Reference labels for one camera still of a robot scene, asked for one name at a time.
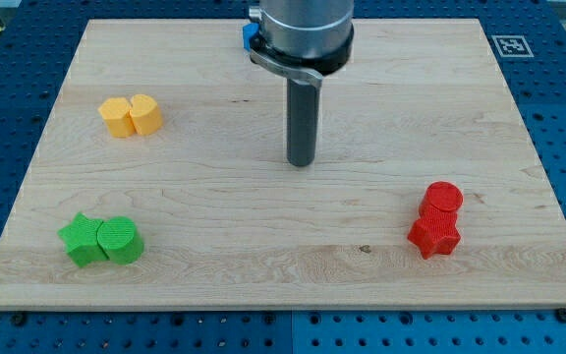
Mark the yellow heart block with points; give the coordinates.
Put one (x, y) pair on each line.
(146, 114)

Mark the red star block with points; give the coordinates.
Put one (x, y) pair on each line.
(435, 232)

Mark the red cylinder block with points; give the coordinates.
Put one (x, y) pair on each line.
(443, 196)

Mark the green star block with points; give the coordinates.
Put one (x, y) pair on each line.
(80, 239)

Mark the green cylinder block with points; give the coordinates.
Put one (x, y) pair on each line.
(120, 240)

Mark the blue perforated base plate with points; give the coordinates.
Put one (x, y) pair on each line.
(36, 49)

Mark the white fiducial marker tag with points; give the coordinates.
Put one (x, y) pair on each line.
(512, 46)

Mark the blue block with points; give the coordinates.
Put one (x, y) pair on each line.
(249, 31)

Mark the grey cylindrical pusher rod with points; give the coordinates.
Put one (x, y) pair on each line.
(302, 122)

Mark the yellow hexagon block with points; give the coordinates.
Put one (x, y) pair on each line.
(115, 112)

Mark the wooden board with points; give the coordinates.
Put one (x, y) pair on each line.
(229, 224)

